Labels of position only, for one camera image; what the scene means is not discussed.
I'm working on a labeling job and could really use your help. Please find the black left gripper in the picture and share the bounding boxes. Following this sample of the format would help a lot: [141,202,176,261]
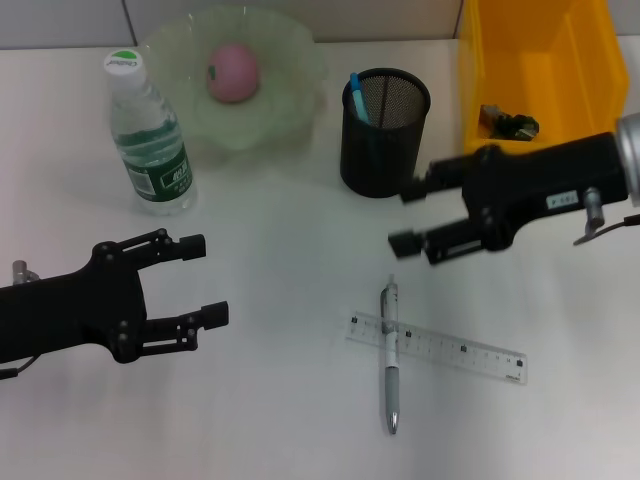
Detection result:
[0,228,231,366]

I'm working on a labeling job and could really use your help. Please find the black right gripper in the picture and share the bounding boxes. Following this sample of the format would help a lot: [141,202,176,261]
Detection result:
[387,131,632,266]

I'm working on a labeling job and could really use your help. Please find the green plastic wrapper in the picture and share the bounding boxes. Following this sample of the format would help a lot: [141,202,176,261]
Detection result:
[478,103,541,141]

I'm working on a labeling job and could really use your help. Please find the clear bottle green label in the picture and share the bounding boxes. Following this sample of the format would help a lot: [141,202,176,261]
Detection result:
[103,48,197,217]

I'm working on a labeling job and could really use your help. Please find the blue scissors with sheath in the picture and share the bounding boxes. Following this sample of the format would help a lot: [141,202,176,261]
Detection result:
[348,72,372,126]

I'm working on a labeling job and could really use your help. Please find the transparent plastic ruler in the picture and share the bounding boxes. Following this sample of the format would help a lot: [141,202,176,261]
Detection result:
[346,309,529,386]

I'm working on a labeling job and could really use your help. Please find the pink toy peach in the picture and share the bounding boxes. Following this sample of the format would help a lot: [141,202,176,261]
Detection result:
[205,42,262,104]

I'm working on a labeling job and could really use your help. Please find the black mesh pen cup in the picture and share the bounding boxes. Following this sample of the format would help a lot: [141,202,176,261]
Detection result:
[339,68,432,199]

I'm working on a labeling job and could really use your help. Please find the white grey ballpoint pen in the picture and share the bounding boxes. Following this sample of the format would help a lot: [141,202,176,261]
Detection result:
[382,273,402,436]

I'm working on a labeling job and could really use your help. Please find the green glass fruit plate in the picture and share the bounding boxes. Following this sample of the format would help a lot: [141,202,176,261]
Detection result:
[134,5,331,154]

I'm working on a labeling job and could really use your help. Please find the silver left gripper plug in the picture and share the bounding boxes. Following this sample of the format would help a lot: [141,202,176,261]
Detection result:
[12,259,41,286]

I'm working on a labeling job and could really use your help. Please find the yellow plastic storage bin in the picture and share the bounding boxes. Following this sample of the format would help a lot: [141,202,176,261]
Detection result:
[458,0,630,157]

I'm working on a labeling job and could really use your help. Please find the right gripper connector cable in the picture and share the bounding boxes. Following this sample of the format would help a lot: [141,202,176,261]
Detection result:
[572,187,640,246]

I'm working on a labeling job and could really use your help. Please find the gripper connector cable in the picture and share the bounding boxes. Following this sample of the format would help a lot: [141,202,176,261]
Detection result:
[572,187,640,246]
[0,353,37,381]

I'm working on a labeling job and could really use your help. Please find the left gripper connector cable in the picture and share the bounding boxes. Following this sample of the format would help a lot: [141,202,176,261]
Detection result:
[0,353,37,381]

